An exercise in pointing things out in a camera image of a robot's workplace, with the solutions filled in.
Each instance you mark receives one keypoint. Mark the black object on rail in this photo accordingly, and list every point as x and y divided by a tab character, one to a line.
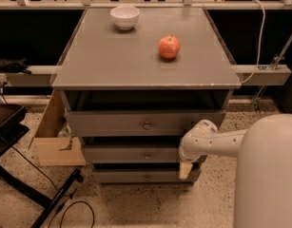
13	66

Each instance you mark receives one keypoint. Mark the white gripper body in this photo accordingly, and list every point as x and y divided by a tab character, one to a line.
187	155

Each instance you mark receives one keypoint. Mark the grey bottom drawer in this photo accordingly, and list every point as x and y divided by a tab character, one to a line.
143	176

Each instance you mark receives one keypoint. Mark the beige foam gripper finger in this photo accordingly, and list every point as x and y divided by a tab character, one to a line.
185	169

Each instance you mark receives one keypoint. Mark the grey drawer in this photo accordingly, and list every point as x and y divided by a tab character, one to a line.
131	153
116	123
143	176

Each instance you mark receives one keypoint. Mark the diagonal metal brace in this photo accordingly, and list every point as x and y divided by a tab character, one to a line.
275	62

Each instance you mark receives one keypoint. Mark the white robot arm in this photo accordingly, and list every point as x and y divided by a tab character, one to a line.
263	183

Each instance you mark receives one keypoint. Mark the red apple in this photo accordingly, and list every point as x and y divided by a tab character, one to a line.
169	46

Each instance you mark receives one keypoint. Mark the grey top drawer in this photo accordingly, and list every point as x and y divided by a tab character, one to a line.
116	123

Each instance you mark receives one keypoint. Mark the wooden board box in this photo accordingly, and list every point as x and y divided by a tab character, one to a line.
52	148

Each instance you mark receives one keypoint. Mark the grey drawer cabinet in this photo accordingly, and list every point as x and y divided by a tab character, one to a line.
108	69

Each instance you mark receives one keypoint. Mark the white ceramic bowl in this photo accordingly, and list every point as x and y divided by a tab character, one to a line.
125	17

